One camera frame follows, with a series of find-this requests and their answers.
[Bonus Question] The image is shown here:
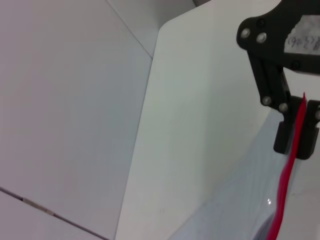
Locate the transparent document bag red zipper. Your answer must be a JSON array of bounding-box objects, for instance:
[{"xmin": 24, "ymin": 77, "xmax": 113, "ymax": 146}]
[{"xmin": 167, "ymin": 92, "xmax": 320, "ymax": 240}]

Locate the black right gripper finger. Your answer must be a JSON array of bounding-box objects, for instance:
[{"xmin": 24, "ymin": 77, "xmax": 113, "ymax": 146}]
[
  {"xmin": 246, "ymin": 50, "xmax": 305, "ymax": 155},
  {"xmin": 296, "ymin": 99, "xmax": 320, "ymax": 161}
]

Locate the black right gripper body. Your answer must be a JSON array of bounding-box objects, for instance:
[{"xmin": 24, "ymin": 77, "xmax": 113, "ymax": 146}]
[{"xmin": 236, "ymin": 0, "xmax": 320, "ymax": 75}]

